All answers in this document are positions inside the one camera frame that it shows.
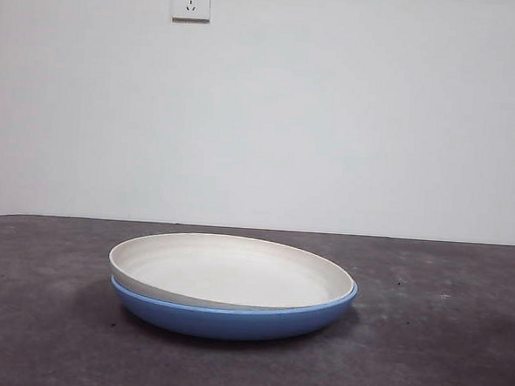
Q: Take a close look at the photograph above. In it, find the white round plate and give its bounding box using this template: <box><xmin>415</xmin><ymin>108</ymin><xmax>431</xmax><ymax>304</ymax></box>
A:
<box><xmin>105</xmin><ymin>226</ymin><xmax>358</xmax><ymax>316</ymax></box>

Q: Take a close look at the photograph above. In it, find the blue round plate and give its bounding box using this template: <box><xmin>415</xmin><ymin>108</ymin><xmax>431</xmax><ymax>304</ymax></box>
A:
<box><xmin>107</xmin><ymin>265</ymin><xmax>361</xmax><ymax>349</ymax></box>

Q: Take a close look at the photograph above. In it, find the white wall socket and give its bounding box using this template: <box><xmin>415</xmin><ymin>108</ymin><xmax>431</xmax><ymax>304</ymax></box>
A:
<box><xmin>170</xmin><ymin>0</ymin><xmax>212</xmax><ymax>24</ymax></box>

